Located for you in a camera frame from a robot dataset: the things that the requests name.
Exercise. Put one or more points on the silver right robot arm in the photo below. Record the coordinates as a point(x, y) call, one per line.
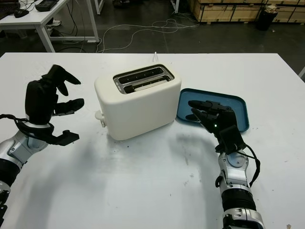
point(236, 181)

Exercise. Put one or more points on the black computer mouse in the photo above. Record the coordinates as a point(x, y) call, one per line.
point(21, 13)

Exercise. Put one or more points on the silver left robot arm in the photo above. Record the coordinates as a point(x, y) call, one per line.
point(14, 152)

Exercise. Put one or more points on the white table legs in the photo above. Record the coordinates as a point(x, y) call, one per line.
point(175, 4)

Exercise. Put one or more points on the white office desk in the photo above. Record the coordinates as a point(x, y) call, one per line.
point(35, 19)

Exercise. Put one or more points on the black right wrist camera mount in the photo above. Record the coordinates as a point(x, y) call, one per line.
point(231, 140)

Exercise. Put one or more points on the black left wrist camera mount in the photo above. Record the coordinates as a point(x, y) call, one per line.
point(68, 138)

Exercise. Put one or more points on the blue plastic tray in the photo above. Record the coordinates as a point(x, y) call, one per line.
point(186, 107)

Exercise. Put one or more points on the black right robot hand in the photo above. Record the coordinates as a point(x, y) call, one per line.
point(224, 119)

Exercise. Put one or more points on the wooden crate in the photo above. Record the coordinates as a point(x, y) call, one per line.
point(214, 12)

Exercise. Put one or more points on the white toaster lever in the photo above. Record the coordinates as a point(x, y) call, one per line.
point(98, 115)

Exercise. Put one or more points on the silver toaster knob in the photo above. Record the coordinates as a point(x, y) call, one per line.
point(103, 122)

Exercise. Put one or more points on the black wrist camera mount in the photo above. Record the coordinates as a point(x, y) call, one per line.
point(68, 138)
point(231, 140)

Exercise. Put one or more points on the black device case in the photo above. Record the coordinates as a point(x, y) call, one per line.
point(46, 4)

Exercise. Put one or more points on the cream white two-slot toaster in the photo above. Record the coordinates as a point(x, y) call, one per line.
point(138, 112)

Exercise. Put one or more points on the black keyboard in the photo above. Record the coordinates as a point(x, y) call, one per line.
point(6, 10)

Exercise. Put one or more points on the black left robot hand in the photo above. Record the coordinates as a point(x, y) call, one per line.
point(39, 102)

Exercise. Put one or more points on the white power strip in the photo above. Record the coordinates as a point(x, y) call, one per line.
point(56, 23)

